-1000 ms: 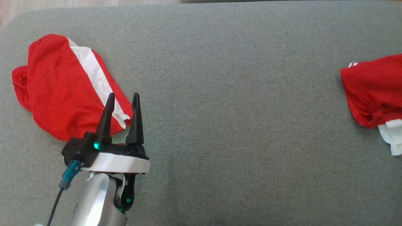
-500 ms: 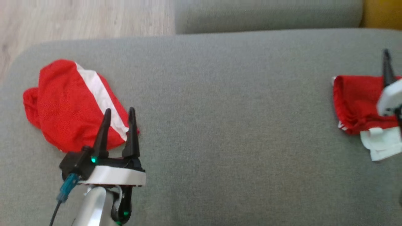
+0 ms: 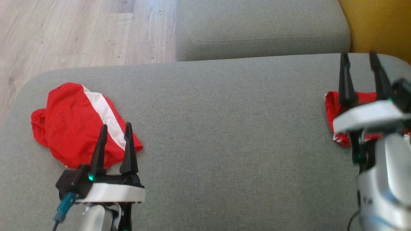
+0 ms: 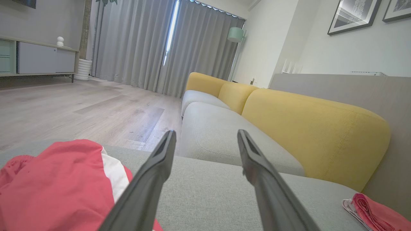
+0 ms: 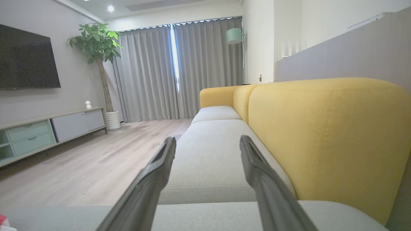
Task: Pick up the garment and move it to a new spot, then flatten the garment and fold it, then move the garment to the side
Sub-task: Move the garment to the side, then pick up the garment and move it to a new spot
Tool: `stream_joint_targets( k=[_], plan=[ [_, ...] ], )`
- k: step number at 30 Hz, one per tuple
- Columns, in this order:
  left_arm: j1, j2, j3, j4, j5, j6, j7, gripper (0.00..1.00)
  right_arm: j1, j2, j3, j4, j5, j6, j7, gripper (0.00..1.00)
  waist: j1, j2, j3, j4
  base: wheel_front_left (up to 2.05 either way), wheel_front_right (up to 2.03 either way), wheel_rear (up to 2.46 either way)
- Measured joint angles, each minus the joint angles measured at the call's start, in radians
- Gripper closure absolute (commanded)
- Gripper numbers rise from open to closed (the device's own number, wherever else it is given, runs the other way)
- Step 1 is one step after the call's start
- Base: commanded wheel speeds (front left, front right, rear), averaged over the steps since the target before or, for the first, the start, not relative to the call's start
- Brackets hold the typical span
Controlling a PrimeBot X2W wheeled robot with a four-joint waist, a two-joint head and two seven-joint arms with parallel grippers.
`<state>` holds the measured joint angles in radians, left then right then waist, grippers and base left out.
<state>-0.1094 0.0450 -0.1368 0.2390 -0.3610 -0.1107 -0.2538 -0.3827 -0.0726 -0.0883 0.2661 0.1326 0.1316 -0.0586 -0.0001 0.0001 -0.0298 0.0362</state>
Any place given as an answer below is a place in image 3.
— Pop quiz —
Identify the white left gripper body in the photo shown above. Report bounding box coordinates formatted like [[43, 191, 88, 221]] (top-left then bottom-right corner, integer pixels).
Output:
[[75, 175, 145, 231]]

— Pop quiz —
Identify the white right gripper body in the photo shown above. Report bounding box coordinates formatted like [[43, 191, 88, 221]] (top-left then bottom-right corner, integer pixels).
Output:
[[333, 100, 408, 172]]

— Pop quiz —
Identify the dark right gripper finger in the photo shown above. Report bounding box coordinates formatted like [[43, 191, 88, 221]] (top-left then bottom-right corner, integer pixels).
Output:
[[338, 53, 357, 109], [369, 51, 392, 101]]

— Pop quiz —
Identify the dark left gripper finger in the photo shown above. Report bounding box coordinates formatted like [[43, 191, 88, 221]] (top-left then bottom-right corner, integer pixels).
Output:
[[90, 124, 109, 176], [119, 122, 139, 175]]

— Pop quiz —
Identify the yellow upholstered cushion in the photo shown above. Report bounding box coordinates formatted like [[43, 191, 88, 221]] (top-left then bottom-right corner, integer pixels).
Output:
[[339, 0, 411, 64]]

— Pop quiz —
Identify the red garment with white stripe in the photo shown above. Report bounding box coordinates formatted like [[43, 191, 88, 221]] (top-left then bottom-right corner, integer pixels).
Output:
[[31, 82, 144, 169]]

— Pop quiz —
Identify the red jersey shirt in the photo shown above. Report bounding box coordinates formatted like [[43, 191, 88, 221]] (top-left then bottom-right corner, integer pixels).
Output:
[[325, 91, 411, 147]]

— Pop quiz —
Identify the left cable with teal connector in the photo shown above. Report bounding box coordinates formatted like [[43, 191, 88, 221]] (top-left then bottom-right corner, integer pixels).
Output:
[[51, 192, 78, 231]]

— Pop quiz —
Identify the grey sofa back cushion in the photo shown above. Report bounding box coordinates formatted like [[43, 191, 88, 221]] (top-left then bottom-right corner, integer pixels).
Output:
[[175, 0, 351, 62]]

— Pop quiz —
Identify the grey sofa seat cushion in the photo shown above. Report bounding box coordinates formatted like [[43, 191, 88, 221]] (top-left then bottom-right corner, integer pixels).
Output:
[[0, 53, 411, 231]]

